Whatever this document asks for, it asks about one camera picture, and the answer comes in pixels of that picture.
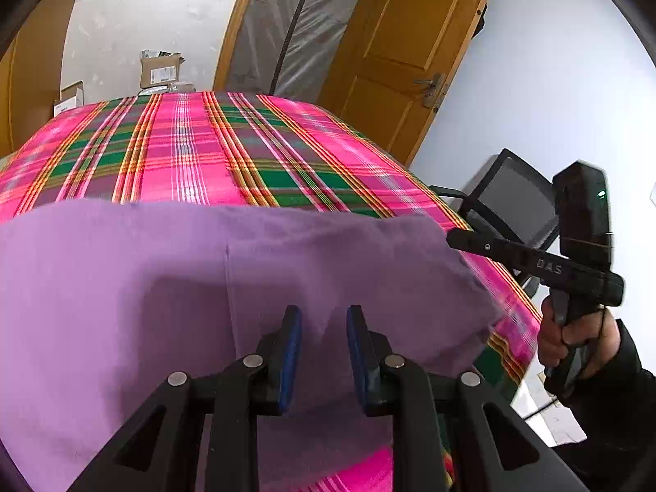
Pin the wooden door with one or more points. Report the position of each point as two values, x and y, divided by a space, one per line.
399 36

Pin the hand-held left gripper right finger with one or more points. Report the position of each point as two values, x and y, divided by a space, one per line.
358 369

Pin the white open box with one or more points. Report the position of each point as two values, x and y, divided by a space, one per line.
69 100

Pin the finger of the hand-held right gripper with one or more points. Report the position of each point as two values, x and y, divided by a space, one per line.
476 243

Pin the pink plaid blanket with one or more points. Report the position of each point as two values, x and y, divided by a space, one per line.
205 153

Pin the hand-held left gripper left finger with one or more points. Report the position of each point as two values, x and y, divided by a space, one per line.
289 369

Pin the person's right forearm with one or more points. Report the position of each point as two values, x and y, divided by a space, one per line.
620 394

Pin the wooden wardrobe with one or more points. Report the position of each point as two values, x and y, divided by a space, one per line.
15 97

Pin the person's right hand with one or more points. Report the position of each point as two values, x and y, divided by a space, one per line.
549 341

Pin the person's black jacket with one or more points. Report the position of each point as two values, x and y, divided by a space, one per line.
604 471

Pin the purple fleece pants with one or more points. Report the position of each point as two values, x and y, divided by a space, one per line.
153 276

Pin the open cardboard box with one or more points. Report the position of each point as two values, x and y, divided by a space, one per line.
159 71

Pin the grey plastic curtain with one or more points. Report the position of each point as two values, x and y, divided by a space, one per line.
317 20

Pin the black chair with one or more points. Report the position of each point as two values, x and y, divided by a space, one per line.
517 200

